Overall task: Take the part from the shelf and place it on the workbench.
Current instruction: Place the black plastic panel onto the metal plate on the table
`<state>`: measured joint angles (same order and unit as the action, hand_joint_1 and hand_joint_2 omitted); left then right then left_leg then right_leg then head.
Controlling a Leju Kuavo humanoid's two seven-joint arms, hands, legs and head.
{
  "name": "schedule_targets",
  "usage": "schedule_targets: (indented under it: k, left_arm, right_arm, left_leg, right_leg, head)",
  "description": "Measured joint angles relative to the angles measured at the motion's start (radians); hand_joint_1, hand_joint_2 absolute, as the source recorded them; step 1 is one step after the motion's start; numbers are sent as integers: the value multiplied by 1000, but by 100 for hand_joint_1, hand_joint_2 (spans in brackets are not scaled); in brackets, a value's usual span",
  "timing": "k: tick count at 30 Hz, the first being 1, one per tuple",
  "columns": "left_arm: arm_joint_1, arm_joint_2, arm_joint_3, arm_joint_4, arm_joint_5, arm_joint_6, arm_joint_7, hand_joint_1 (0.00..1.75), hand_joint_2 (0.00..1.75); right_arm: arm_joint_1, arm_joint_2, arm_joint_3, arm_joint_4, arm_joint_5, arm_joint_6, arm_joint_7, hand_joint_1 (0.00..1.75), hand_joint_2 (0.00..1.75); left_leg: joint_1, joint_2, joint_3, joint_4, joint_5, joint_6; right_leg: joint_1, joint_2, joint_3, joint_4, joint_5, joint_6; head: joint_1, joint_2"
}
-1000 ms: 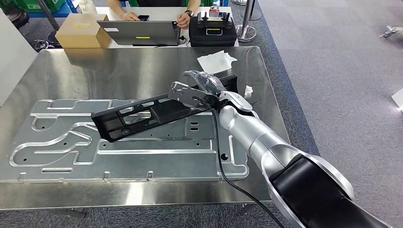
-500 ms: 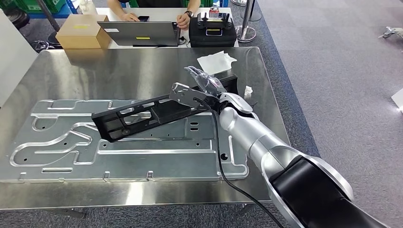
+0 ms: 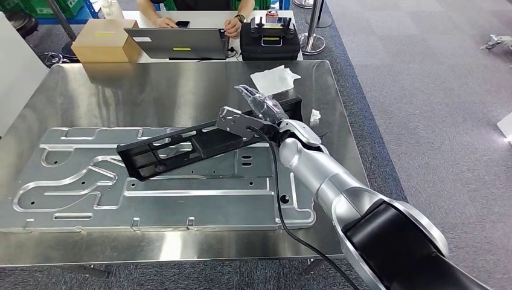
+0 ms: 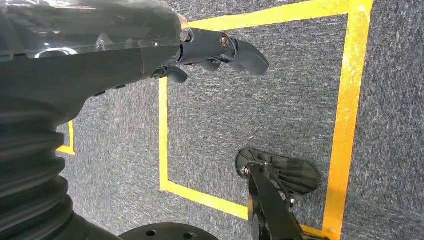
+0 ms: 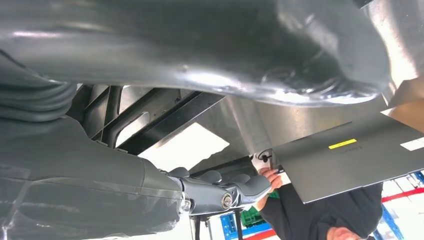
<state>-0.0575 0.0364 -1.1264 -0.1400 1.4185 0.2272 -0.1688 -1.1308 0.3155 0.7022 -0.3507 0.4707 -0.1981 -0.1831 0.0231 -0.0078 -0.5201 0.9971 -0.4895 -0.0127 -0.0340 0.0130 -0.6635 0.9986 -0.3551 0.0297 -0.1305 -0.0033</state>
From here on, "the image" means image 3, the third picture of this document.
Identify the person's left hand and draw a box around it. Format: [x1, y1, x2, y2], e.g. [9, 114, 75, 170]
[223, 18, 243, 40]

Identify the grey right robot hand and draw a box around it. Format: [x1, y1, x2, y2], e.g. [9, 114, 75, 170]
[234, 85, 290, 123]

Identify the person's right hand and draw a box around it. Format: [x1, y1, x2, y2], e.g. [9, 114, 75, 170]
[153, 16, 179, 29]

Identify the black plastic frame part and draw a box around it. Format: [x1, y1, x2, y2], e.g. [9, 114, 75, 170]
[117, 95, 304, 182]

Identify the steel workbench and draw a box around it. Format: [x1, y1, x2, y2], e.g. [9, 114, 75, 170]
[0, 60, 370, 281]

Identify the grey laptop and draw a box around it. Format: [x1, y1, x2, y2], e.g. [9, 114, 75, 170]
[124, 27, 231, 61]

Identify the white crumpled paper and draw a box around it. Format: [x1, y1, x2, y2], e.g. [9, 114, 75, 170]
[250, 65, 301, 97]

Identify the black remote controller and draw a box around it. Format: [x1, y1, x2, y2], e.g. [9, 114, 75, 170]
[249, 16, 297, 39]

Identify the person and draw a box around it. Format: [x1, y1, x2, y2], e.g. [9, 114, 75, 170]
[136, 0, 256, 40]

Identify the black carrying case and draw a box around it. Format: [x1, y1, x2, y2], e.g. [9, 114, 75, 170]
[239, 33, 301, 62]

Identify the white bottle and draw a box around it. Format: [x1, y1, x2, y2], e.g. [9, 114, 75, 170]
[100, 0, 125, 20]

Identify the brown cardboard box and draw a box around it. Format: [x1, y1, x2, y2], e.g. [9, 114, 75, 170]
[71, 19, 142, 64]

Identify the stamped metal panel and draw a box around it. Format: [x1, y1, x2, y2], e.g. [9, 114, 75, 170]
[0, 126, 317, 234]

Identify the black round stool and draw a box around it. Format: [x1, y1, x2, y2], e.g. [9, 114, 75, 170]
[4, 11, 39, 39]

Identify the white paper sheet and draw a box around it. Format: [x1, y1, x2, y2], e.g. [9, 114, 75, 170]
[497, 112, 512, 144]

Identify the chrome stanchion post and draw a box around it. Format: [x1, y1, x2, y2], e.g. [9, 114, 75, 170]
[299, 0, 327, 56]

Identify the cardboard-side stanchion post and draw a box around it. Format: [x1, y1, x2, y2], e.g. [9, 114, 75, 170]
[37, 0, 80, 66]

